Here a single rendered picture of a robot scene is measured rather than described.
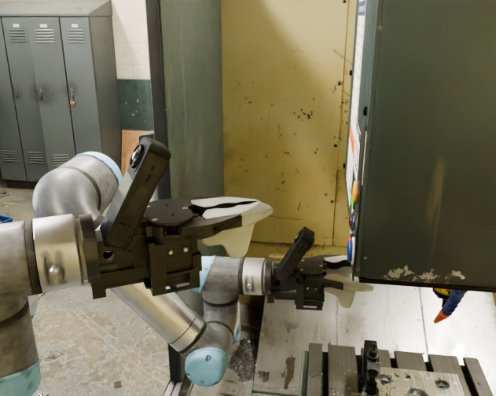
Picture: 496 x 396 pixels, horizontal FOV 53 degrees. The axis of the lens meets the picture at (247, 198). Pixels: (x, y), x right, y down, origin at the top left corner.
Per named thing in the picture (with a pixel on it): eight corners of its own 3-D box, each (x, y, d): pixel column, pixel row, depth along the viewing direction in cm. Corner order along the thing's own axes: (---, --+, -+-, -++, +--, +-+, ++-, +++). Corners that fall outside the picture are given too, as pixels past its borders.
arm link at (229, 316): (198, 359, 102) (194, 313, 98) (209, 327, 112) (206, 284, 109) (236, 361, 101) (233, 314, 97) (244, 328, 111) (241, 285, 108)
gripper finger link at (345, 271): (361, 276, 107) (321, 283, 105) (362, 251, 105) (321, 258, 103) (369, 283, 104) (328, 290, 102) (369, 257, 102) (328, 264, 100)
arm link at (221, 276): (199, 284, 109) (196, 248, 106) (248, 285, 107) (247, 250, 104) (189, 302, 102) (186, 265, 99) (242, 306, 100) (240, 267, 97)
